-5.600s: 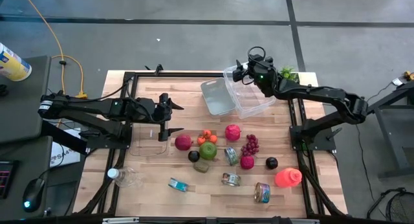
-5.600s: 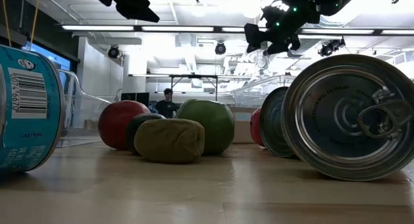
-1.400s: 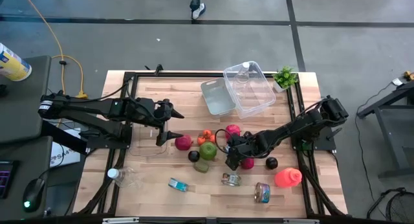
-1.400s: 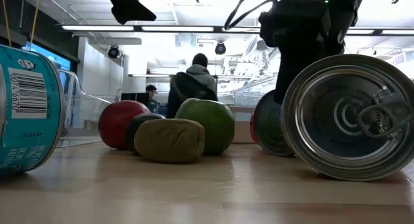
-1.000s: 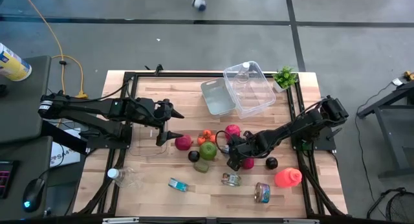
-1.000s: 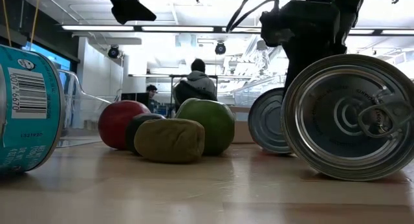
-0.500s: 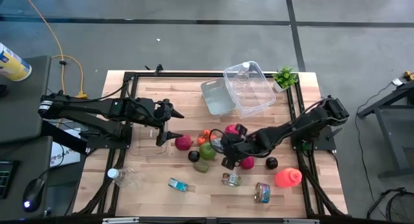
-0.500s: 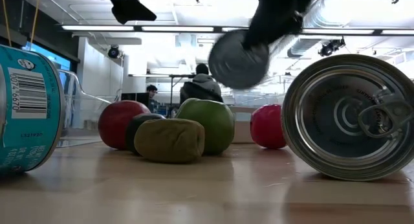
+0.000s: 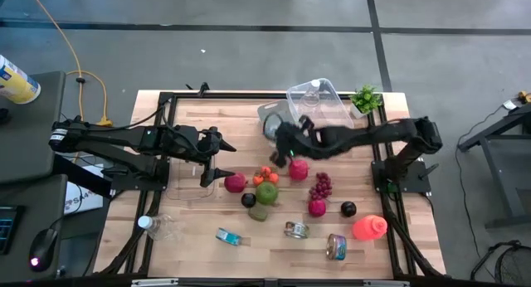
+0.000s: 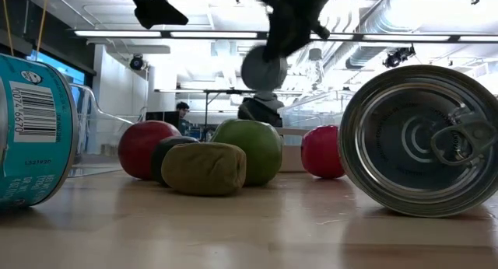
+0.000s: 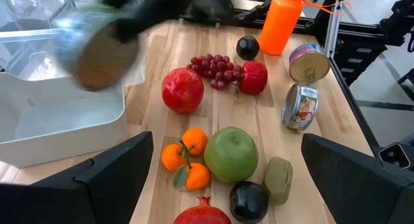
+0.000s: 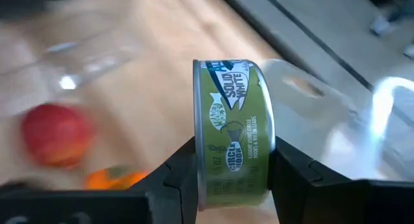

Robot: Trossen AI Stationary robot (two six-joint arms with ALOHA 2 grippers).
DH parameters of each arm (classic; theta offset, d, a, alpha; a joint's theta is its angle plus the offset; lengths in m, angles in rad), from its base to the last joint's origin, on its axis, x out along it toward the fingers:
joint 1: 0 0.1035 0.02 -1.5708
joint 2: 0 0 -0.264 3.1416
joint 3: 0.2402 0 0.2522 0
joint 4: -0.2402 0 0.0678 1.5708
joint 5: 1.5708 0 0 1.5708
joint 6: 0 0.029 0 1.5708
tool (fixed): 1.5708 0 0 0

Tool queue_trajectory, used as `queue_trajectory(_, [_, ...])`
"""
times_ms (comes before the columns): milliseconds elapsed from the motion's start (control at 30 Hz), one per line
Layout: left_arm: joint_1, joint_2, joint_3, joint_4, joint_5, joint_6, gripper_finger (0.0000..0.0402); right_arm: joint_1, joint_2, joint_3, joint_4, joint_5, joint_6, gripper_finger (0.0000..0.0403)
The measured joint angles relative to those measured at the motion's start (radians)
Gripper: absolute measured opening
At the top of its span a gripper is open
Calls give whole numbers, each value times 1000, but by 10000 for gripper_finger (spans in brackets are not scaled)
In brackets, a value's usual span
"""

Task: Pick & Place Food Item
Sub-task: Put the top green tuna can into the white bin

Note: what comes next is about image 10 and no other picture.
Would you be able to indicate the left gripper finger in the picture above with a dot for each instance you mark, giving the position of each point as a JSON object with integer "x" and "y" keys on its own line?
{"x": 155, "y": 12}

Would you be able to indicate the black computer monitor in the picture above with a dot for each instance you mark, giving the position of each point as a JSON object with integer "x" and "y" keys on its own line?
{"x": 163, "y": 117}

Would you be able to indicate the clear plastic bottle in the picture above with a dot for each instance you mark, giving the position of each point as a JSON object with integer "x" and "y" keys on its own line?
{"x": 315, "y": 54}

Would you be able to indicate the light grey plastic bin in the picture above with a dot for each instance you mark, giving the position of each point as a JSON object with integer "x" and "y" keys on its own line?
{"x": 292, "y": 156}

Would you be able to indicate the dark round avocado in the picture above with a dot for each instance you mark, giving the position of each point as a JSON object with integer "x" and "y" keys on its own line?
{"x": 165, "y": 152}

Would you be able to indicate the clear glass bowl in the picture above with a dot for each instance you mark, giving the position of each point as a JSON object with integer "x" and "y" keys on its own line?
{"x": 97, "y": 133}

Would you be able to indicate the dark red round fruit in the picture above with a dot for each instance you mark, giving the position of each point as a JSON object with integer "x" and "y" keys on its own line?
{"x": 140, "y": 148}

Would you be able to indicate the long ceiling light strip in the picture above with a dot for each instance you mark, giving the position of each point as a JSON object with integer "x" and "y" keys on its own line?
{"x": 214, "y": 34}

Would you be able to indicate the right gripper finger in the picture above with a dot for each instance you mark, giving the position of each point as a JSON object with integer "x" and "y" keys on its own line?
{"x": 321, "y": 31}
{"x": 290, "y": 35}

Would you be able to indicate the bright red round fruit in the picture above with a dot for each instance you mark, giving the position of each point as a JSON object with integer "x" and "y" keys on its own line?
{"x": 321, "y": 150}

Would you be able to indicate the black hanging spotlight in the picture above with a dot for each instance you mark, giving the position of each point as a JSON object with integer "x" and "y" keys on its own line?
{"x": 136, "y": 62}
{"x": 397, "y": 56}

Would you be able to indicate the silver pull-tab food can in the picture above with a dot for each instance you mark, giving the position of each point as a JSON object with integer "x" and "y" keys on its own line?
{"x": 389, "y": 152}

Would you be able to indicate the blue packet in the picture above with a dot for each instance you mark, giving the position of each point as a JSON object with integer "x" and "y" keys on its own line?
{"x": 35, "y": 144}

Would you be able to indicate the silver ventilation duct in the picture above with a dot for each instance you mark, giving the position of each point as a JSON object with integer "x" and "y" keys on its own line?
{"x": 362, "y": 57}

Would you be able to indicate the green apple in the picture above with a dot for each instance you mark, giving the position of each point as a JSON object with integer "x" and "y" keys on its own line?
{"x": 253, "y": 144}

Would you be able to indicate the person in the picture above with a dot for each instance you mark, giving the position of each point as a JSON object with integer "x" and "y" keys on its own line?
{"x": 260, "y": 109}
{"x": 182, "y": 111}

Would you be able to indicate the window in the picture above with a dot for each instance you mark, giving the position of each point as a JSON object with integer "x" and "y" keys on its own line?
{"x": 58, "y": 68}

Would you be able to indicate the olive green kiwi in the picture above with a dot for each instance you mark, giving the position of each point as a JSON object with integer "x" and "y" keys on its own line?
{"x": 204, "y": 168}

